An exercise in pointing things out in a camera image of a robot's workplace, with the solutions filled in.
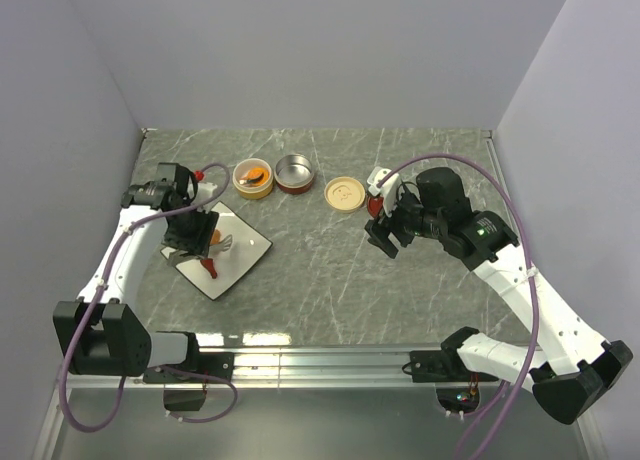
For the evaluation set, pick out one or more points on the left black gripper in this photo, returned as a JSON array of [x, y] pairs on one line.
[[199, 242]]

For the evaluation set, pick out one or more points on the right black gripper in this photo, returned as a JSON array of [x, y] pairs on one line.
[[379, 232]]

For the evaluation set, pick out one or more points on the metal tongs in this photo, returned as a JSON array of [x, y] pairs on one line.
[[177, 257]]

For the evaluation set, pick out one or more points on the salmon slice food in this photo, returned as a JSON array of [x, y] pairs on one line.
[[251, 183]]

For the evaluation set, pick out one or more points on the orange egg yolk food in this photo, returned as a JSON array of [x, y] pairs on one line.
[[257, 172]]

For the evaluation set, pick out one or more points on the orange fried food piece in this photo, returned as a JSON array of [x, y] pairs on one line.
[[215, 238]]

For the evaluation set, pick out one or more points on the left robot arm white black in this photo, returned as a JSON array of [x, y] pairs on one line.
[[99, 332]]

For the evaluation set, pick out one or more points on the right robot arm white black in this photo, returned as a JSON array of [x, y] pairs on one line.
[[572, 366]]

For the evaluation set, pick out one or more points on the yellow lunch container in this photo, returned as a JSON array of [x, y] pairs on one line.
[[252, 193]]

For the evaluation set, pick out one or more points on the red steel lunch container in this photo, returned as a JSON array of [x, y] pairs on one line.
[[294, 174]]

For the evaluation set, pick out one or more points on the red round lid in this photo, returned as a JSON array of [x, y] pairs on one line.
[[375, 206]]

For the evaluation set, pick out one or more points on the red sausage food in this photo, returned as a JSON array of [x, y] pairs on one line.
[[209, 265]]

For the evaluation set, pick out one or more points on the cream round lid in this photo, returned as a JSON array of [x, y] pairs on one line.
[[344, 194]]

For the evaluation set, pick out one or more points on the white square plate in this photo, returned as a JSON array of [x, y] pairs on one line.
[[249, 247]]

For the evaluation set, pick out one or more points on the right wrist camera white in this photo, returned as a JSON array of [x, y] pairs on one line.
[[382, 184]]

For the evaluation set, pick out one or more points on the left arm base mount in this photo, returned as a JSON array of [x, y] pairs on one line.
[[217, 364]]

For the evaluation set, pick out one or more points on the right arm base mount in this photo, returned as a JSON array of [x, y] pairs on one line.
[[439, 366]]

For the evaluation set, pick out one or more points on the aluminium rail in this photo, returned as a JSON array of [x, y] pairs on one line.
[[340, 367]]

